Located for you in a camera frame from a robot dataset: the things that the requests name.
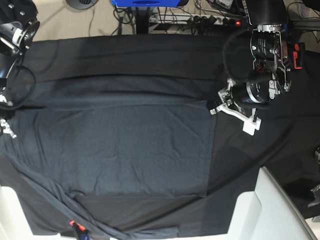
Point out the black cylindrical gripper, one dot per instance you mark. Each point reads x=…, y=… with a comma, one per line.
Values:
x=246, y=95

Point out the grey right-side gripper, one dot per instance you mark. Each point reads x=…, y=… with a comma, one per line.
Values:
x=5, y=116

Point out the dark grey long-sleeve T-shirt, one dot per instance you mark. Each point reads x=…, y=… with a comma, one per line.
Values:
x=111, y=153

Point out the black table cloth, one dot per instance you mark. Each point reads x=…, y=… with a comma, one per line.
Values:
x=285, y=144

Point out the white power strip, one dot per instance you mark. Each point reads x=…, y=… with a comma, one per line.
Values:
x=182, y=18

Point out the white foam block left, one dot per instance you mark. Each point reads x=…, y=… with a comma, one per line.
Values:
x=13, y=222

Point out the red and black clamp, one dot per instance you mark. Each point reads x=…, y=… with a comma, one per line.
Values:
x=298, y=55

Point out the blue clamp at bottom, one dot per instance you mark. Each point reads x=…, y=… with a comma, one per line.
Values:
x=79, y=231

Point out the blue plastic bin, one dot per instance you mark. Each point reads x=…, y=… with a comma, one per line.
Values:
x=149, y=3

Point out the round grey chair base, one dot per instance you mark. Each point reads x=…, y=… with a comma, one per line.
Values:
x=81, y=4

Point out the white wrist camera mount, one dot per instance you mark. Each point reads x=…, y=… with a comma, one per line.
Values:
x=251, y=123

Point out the black table leg post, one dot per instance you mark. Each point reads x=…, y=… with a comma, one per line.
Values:
x=142, y=16

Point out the aluminium frame rail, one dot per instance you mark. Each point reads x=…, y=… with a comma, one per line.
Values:
x=306, y=24

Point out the grey metal bracket right edge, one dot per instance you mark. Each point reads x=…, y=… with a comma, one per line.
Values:
x=316, y=193

